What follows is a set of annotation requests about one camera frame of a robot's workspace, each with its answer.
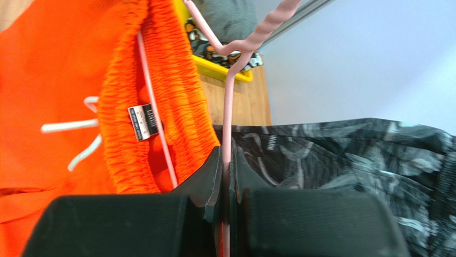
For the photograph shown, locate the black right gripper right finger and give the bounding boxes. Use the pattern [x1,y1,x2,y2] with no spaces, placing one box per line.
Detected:
[230,149,410,256]

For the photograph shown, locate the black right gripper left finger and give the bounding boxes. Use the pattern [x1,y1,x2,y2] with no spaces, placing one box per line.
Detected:
[23,147,222,256]

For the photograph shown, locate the orange mesh shorts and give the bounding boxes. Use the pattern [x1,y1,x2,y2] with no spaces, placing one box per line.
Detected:
[1,1,220,256]

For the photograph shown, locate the pink wire hanger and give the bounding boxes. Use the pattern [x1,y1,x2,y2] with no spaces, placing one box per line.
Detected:
[137,0,301,257]

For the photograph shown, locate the dark shark print shorts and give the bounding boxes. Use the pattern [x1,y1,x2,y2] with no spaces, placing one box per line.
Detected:
[230,118,455,256]

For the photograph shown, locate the yellow plastic tray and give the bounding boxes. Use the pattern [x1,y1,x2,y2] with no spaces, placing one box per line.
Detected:
[174,1,240,82]

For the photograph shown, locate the black orange patterned cloth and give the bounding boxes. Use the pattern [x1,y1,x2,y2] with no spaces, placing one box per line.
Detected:
[185,17,257,69]

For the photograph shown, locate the grey folded cloth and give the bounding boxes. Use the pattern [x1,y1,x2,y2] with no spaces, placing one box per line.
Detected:
[193,0,258,43]

